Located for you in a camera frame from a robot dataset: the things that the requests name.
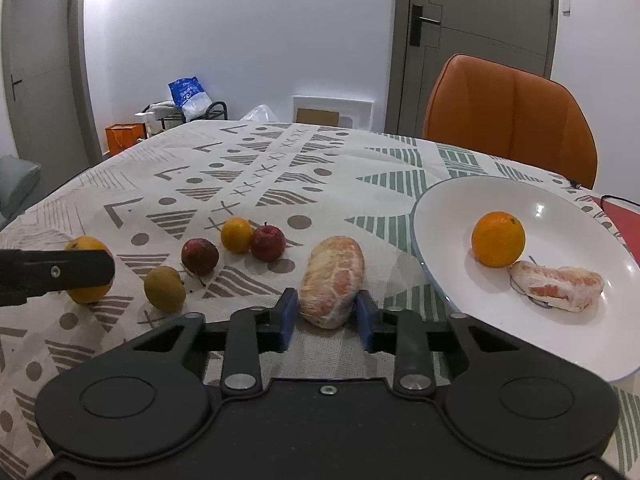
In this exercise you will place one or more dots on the black shoe rack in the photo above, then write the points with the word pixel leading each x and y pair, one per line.
pixel 217 110

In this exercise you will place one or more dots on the white wall switch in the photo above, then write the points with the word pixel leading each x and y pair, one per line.
pixel 566 6

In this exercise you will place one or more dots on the white box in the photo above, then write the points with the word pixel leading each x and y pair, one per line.
pixel 147 122

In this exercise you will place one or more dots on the small orange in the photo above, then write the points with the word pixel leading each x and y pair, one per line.
pixel 236 235

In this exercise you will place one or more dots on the brown cardboard sheet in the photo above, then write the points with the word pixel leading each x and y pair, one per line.
pixel 317 116

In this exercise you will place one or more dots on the clear plastic bag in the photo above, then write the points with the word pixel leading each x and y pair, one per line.
pixel 260 114

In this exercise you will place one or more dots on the dark red apple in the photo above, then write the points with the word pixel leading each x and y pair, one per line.
pixel 200 256

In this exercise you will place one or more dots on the large peeled pomelo piece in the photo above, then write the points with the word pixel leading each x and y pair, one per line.
pixel 331 280

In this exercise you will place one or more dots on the orange chair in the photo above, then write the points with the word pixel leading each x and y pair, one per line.
pixel 510 115

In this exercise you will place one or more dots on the small peeled pomelo piece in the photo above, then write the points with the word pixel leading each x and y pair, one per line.
pixel 560 287

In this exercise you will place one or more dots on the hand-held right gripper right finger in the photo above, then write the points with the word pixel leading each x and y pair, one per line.
pixel 365 322

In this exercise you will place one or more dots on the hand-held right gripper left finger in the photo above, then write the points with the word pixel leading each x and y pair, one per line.
pixel 287 317

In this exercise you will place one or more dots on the red mat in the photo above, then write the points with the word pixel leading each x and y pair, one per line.
pixel 625 225

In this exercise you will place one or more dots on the patterned tablecloth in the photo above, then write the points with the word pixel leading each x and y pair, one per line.
pixel 325 170

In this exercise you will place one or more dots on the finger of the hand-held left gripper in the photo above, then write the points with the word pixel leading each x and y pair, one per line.
pixel 55 270

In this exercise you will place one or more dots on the blue plastic bag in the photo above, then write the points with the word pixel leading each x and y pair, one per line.
pixel 185 92

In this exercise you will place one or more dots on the white plate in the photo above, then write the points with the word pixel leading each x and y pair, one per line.
pixel 450 220

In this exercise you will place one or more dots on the grey door with black lock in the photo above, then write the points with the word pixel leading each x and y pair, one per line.
pixel 490 5

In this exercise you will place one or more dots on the bright red apple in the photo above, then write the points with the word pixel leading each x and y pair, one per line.
pixel 268 243

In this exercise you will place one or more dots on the white foam packaging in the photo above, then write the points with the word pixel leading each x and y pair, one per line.
pixel 357 110

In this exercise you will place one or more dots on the orange paper shopping bag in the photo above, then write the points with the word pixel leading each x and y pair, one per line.
pixel 124 139

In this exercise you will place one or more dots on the yellow-green round fruit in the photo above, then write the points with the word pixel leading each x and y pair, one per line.
pixel 164 287

